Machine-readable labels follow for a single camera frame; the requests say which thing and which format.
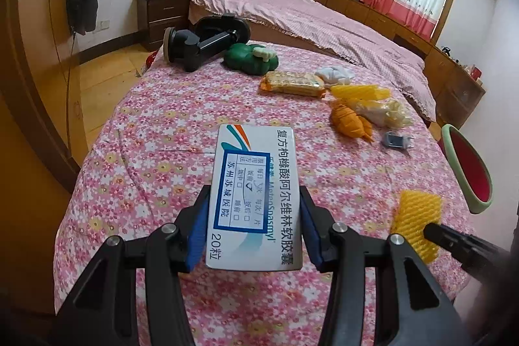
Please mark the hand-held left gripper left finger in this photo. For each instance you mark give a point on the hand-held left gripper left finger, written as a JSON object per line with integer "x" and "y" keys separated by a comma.
{"x": 195, "y": 232}

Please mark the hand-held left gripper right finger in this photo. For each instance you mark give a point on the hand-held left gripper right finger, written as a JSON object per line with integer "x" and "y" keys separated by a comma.
{"x": 311, "y": 228}

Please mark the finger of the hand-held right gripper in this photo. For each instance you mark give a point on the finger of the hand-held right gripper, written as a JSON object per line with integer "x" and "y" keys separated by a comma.
{"x": 458, "y": 244}

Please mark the yellow foam net sleeve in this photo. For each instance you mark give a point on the yellow foam net sleeve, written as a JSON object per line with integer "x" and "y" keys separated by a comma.
{"x": 361, "y": 91}
{"x": 413, "y": 212}

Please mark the white medicine box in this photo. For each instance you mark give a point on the white medicine box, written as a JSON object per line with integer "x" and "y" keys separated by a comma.
{"x": 255, "y": 188}

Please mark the red bin with green rim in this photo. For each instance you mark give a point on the red bin with green rim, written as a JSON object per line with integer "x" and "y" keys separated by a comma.
{"x": 466, "y": 163}

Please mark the white sock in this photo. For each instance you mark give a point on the white sock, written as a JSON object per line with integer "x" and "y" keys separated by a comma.
{"x": 334, "y": 75}

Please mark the pink floral blanket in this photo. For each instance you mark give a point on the pink floral blanket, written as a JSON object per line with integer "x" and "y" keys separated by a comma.
{"x": 162, "y": 127}

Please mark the orange plastic toy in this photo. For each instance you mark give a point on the orange plastic toy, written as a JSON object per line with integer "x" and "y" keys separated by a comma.
{"x": 346, "y": 121}

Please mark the grey charger plug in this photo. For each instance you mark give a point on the grey charger plug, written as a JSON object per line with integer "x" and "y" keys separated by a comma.
{"x": 395, "y": 141}

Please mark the cream crumpled plastic bag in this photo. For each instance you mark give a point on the cream crumpled plastic bag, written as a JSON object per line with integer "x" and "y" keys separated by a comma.
{"x": 383, "y": 113}

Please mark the orange cracker packet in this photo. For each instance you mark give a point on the orange cracker packet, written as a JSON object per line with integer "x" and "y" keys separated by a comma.
{"x": 292, "y": 83}

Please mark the long wooden cabinet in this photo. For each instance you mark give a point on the long wooden cabinet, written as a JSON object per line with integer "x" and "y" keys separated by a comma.
{"x": 450, "y": 82}

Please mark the small red box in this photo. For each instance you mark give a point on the small red box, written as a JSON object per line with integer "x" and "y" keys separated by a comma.
{"x": 477, "y": 73}

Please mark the red and white packet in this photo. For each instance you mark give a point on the red and white packet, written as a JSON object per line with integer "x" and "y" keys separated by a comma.
{"x": 152, "y": 60}

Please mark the green bell pepper toy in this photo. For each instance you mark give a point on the green bell pepper toy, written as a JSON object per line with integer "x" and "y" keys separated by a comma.
{"x": 243, "y": 58}

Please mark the black phone stand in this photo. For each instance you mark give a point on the black phone stand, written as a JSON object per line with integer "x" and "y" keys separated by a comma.
{"x": 202, "y": 42}

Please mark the bed with pink cover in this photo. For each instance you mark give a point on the bed with pink cover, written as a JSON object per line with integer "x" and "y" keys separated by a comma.
{"x": 308, "y": 17}

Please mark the brown wooden nightstand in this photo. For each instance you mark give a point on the brown wooden nightstand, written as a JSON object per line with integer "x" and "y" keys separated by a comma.
{"x": 164, "y": 19}

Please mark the wooden wardrobe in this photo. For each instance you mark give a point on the wooden wardrobe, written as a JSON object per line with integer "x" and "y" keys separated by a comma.
{"x": 36, "y": 46}

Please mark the white wall outlet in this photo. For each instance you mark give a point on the white wall outlet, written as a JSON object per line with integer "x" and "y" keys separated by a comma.
{"x": 102, "y": 25}

